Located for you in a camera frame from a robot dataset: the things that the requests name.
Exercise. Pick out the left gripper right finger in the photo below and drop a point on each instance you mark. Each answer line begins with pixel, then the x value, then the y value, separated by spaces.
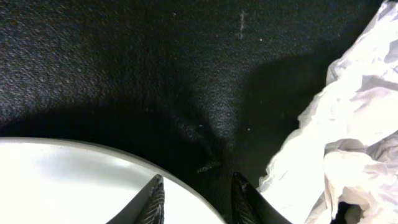
pixel 249 206

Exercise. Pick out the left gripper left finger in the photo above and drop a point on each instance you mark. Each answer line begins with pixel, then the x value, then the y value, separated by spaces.
pixel 147 207

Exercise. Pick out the white round plate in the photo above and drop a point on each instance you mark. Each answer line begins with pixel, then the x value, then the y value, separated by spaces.
pixel 59 181

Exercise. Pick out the large white napkin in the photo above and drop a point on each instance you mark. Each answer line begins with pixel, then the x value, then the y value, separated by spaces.
pixel 345 148

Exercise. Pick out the round black tray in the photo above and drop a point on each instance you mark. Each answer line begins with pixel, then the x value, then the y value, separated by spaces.
pixel 203 89

